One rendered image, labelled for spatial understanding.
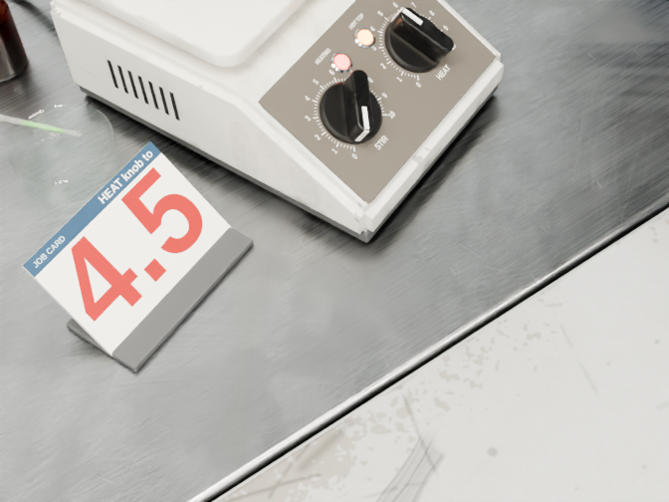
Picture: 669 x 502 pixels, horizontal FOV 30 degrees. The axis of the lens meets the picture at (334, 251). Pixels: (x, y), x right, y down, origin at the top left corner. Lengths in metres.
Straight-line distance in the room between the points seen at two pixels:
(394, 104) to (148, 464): 0.21
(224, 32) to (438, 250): 0.15
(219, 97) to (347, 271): 0.10
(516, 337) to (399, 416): 0.07
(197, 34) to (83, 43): 0.08
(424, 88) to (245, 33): 0.10
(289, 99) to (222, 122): 0.04
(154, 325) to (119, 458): 0.07
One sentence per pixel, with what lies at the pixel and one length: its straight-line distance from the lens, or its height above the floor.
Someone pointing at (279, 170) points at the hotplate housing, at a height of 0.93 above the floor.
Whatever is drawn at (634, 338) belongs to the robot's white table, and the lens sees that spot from 0.60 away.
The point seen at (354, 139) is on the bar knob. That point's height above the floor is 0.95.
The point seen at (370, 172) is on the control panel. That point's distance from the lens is 0.60.
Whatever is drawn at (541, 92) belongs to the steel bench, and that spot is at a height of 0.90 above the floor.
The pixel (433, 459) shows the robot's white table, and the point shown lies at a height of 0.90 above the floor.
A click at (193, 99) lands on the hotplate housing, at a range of 0.62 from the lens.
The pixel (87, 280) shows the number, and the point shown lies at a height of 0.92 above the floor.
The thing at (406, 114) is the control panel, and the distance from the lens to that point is 0.62.
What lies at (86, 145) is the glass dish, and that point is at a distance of 0.68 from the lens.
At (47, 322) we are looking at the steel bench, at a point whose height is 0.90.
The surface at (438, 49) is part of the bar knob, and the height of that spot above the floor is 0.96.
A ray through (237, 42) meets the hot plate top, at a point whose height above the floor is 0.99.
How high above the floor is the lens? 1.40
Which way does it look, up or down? 54 degrees down
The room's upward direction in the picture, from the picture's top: 7 degrees counter-clockwise
